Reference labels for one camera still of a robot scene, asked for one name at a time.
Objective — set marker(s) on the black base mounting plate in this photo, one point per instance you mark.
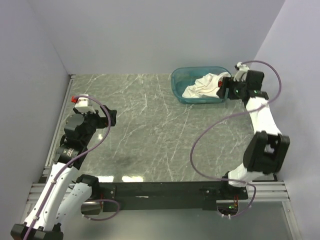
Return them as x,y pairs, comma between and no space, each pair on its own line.
166,195

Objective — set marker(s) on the teal plastic bin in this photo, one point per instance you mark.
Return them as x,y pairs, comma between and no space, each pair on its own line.
183,77

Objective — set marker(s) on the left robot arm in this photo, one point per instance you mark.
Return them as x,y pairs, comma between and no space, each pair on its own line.
48,218

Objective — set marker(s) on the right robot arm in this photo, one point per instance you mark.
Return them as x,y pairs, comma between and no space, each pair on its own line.
267,149

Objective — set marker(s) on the aluminium frame rail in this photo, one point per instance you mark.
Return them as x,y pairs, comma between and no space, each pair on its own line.
266,191

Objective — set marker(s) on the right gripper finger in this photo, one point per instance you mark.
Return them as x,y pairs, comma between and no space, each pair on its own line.
222,93
227,81

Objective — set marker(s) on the white t-shirt red print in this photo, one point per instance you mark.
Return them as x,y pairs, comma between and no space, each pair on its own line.
206,86

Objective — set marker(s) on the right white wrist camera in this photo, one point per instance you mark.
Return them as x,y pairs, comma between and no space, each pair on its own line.
242,71

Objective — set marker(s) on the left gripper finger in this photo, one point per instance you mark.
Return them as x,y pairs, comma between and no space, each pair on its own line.
113,117
105,110

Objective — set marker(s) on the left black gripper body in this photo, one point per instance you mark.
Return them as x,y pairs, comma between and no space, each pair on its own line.
94,121

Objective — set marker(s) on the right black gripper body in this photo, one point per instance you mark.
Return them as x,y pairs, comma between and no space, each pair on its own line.
234,91

